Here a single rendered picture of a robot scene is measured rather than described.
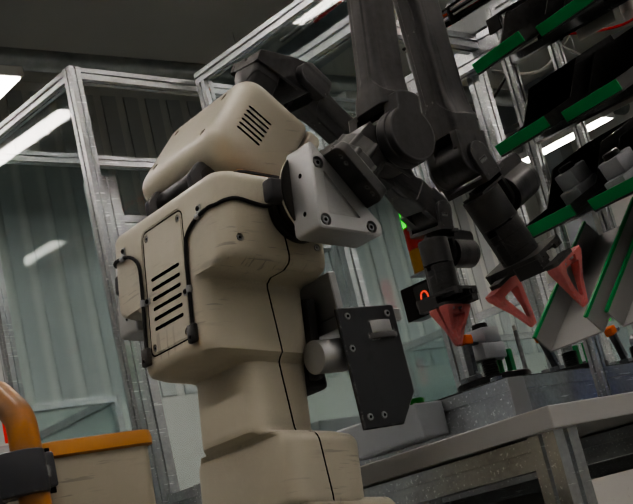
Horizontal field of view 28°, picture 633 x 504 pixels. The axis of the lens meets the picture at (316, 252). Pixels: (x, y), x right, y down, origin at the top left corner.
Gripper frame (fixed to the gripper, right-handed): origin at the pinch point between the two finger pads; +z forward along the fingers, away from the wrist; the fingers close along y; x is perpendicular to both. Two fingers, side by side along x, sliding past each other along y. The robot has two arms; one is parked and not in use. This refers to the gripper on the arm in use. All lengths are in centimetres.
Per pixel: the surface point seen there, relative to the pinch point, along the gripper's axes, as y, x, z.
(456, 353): 18.2, -21.0, -2.1
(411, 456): -26, 48, 23
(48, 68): 615, -348, -391
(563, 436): -50, 46, 26
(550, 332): -20.5, 0.5, 4.4
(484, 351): -1.9, -4.4, 2.6
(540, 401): -16.5, 2.8, 15.3
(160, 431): 105, -9, -7
